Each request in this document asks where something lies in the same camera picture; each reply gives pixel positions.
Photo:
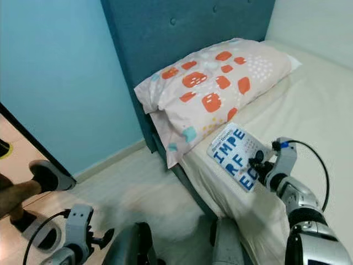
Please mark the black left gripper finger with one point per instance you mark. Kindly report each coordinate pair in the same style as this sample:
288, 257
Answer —
109, 234

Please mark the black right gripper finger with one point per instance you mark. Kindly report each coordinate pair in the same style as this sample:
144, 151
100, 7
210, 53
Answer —
261, 155
255, 164

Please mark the white book with blue letters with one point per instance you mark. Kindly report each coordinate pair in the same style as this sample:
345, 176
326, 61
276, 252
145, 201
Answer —
231, 157

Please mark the pink pillow with orange patches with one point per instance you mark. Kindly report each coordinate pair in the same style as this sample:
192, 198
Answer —
215, 77

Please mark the grey robot left leg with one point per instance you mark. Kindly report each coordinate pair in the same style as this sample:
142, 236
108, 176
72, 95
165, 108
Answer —
129, 245

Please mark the grey robot leg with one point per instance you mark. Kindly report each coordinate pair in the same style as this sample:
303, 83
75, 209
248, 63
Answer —
129, 245
229, 245

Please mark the grey slipper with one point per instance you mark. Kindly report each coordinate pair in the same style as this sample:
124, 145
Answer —
60, 181
44, 234

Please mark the mattress with beige sheet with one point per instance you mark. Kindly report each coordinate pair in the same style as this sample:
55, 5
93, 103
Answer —
309, 105

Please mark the grey robot right leg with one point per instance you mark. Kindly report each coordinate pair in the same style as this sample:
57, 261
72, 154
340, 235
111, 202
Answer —
229, 245

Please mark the black disc with yellow rim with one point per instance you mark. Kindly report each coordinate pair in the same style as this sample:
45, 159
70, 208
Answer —
5, 150

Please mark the person bare lower leg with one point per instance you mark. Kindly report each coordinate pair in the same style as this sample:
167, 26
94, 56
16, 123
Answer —
16, 193

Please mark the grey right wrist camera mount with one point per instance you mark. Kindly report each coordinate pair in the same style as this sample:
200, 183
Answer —
287, 160

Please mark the black door frame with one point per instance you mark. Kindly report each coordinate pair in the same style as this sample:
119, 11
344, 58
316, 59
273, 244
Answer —
33, 138

